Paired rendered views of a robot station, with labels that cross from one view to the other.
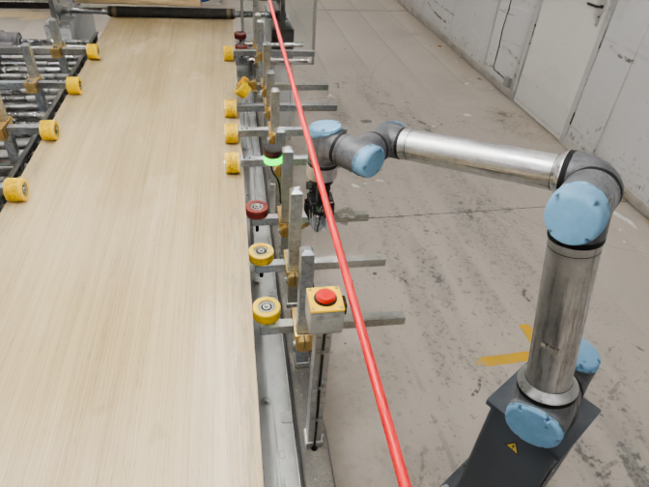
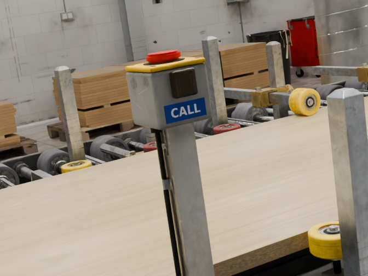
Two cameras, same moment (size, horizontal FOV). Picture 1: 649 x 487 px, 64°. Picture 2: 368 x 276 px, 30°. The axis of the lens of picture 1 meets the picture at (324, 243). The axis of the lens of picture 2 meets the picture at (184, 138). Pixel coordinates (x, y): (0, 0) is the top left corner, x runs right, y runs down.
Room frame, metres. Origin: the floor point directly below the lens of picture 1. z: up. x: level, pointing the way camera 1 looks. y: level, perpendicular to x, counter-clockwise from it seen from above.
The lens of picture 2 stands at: (0.56, -0.77, 1.29)
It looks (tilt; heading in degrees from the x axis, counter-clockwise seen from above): 11 degrees down; 74
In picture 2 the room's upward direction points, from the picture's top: 8 degrees counter-clockwise
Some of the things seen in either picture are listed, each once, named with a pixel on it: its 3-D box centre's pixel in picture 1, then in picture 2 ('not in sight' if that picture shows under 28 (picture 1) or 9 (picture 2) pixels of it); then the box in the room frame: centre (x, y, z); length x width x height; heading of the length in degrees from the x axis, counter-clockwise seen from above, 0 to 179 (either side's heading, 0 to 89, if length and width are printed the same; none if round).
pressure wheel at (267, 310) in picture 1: (267, 319); (336, 260); (1.04, 0.15, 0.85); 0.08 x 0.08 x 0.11
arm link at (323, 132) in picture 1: (324, 144); not in sight; (1.33, 0.02, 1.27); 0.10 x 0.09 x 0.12; 54
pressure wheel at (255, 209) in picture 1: (257, 217); not in sight; (1.53, 0.25, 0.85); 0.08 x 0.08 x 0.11
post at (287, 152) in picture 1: (286, 209); not in sight; (1.51, 0.14, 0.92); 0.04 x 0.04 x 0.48; 12
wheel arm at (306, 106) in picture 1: (283, 106); not in sight; (2.30, 0.24, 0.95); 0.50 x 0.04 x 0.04; 102
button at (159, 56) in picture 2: (325, 297); (163, 59); (0.76, -0.01, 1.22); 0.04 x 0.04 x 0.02
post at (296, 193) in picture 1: (294, 253); not in sight; (1.26, 0.09, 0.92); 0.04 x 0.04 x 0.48; 12
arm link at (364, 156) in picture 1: (359, 155); not in sight; (1.27, -0.08, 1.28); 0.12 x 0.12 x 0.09; 54
